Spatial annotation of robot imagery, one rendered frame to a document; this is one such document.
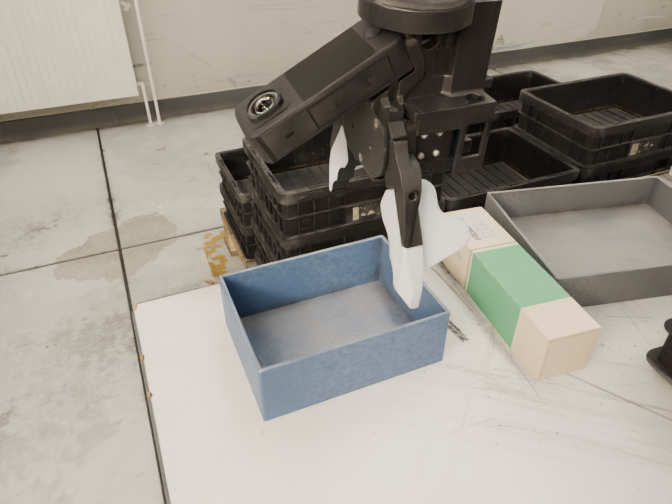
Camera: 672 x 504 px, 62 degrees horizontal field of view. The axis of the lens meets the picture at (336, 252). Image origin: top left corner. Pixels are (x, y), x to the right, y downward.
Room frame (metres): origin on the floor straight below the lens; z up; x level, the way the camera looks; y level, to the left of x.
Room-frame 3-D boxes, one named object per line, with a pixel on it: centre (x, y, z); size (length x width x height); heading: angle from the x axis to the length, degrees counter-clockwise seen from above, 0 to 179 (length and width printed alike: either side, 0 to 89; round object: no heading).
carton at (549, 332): (0.51, -0.20, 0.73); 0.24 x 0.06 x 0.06; 17
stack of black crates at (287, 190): (1.15, -0.02, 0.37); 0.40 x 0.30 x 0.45; 113
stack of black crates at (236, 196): (1.53, 0.14, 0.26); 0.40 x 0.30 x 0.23; 113
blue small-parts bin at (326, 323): (0.44, 0.01, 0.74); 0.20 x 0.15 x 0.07; 113
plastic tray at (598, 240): (0.61, -0.36, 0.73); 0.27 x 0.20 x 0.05; 101
